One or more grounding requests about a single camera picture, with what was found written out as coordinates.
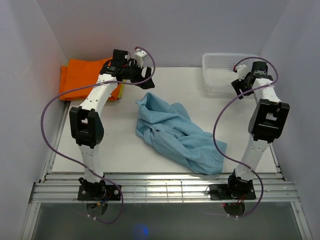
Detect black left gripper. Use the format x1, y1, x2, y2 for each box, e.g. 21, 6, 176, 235
122, 60, 155, 90

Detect light blue trousers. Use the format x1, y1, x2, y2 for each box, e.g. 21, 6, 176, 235
135, 92, 227, 175

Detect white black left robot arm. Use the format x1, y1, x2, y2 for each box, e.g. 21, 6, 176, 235
69, 47, 155, 201

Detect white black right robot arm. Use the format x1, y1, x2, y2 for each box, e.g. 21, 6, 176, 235
225, 61, 290, 200

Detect folded orange trousers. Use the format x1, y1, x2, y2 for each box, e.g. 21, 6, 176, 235
59, 57, 125, 102

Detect white perforated plastic basket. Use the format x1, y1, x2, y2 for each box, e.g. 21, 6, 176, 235
202, 53, 254, 97

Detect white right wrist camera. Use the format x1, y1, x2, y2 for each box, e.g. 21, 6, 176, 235
233, 64, 250, 81

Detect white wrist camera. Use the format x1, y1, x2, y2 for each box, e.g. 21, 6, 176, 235
233, 64, 250, 81
133, 48, 149, 69

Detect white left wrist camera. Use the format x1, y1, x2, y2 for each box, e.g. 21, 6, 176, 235
133, 48, 149, 69

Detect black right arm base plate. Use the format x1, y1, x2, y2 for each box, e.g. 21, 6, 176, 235
208, 184, 257, 201

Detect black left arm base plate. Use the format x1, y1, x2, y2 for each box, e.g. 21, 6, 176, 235
76, 185, 121, 202

